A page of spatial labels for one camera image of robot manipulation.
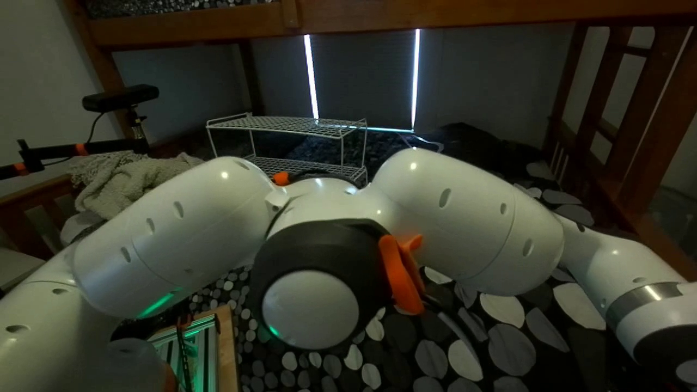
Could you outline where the beige crumpled blanket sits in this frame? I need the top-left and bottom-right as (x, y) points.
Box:
(61, 152), (201, 247)

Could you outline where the black grey dotted blanket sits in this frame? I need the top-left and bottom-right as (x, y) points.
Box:
(129, 128), (655, 392)

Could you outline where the white wire shelf rack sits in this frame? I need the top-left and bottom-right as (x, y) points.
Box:
(205, 113), (368, 186)

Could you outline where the wooden bunk bed frame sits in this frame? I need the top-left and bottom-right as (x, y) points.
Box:
(64, 0), (697, 277)

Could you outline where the black camera on stand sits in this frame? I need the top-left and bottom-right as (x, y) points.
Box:
(84, 83), (159, 140)

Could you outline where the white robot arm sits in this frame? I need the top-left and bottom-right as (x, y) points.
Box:
(0, 149), (697, 392)

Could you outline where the wooden crate with green light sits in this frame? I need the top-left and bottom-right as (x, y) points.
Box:
(151, 306), (240, 392)

